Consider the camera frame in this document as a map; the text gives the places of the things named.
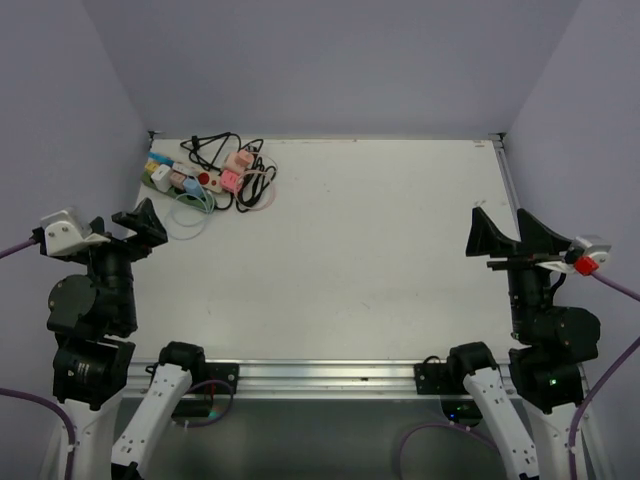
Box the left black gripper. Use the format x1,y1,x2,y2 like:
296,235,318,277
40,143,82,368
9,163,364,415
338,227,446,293
70,196,166,328

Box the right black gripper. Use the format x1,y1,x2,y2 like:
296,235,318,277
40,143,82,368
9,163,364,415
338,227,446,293
465,205,573,340

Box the cream power strip red buttons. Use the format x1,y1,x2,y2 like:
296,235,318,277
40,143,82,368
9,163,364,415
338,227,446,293
171,160,223,194

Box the pink square plug charger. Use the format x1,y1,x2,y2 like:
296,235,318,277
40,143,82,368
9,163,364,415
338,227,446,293
220,170,244,194

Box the peach cube socket adapter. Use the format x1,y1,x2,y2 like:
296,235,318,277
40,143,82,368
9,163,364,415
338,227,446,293
223,149,255,175

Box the pink charging cable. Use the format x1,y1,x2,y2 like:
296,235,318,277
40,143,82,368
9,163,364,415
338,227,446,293
234,144,279,214

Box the blue plug charger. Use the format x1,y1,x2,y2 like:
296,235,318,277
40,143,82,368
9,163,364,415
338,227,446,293
148,152,174,167

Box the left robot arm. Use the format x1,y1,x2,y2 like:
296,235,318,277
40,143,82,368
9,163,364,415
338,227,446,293
33,198,208,479

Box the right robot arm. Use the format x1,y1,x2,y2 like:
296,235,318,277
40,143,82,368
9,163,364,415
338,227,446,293
445,207,609,479

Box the white plug charger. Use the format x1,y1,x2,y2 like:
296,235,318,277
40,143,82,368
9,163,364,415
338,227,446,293
150,164,172,193

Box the pale pink plug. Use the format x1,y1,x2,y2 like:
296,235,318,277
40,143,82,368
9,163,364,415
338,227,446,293
169,170,187,191

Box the light blue plug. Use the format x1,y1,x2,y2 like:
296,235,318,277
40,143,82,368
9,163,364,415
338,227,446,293
183,177,205,198

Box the green power strip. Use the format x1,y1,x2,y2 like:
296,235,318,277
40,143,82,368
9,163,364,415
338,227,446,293
140,172,216,214

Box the light blue cable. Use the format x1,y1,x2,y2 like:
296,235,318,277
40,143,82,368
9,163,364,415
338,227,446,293
165,192,214,242

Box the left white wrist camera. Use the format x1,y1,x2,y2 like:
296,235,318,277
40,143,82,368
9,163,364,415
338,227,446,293
40,207,110,257

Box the right wrist camera red cap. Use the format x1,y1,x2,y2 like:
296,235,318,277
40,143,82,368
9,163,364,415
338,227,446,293
563,235,612,276

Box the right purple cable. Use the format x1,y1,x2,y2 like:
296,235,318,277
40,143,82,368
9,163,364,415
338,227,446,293
398,269,640,480

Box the purple cable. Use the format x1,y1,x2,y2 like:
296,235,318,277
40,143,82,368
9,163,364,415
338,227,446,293
0,238,81,480
398,269,640,480

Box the black power cable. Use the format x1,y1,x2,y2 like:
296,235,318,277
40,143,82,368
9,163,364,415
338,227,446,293
179,131,279,213

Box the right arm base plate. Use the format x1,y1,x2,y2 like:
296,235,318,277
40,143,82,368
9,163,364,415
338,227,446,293
413,355,467,396

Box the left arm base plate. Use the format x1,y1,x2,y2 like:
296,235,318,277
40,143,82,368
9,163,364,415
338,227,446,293
194,362,240,401

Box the aluminium front rail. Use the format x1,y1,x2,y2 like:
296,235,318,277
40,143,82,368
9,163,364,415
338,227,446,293
119,357,516,401

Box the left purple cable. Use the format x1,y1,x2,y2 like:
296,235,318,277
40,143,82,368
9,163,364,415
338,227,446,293
0,238,81,480

